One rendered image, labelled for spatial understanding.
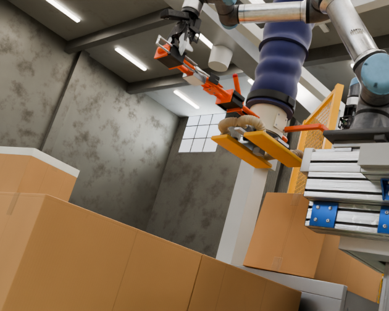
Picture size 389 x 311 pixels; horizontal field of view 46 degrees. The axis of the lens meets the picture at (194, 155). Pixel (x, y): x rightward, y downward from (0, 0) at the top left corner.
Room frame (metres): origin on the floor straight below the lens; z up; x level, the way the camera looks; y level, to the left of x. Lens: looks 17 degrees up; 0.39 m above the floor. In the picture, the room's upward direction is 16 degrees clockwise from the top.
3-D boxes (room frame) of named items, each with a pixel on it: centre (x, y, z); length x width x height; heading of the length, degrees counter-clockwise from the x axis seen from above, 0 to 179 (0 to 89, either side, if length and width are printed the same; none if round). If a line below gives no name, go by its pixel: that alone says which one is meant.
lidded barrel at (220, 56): (9.01, 0.06, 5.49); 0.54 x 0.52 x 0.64; 44
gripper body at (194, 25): (1.57, 0.17, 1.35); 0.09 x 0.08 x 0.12; 131
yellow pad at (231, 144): (2.02, -0.21, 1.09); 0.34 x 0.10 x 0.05; 130
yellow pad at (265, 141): (1.87, -0.33, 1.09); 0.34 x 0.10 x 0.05; 130
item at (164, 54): (1.56, 0.19, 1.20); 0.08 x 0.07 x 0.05; 130
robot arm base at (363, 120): (1.44, -0.55, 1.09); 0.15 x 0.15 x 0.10
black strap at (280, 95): (1.95, -0.27, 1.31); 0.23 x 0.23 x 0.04
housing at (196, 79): (1.64, 0.08, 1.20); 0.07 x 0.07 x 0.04; 40
